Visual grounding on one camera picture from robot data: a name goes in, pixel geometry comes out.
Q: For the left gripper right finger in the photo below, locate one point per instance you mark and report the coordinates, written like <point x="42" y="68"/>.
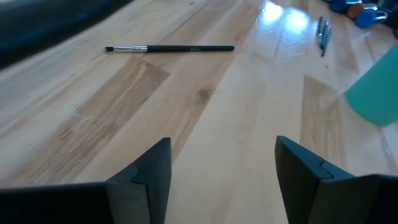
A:
<point x="326" y="193"/>

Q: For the teal plastic cup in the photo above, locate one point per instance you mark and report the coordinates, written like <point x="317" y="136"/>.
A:
<point x="376" y="93"/>

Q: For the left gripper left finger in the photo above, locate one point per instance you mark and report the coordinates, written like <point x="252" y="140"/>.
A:
<point x="140" y="193"/>

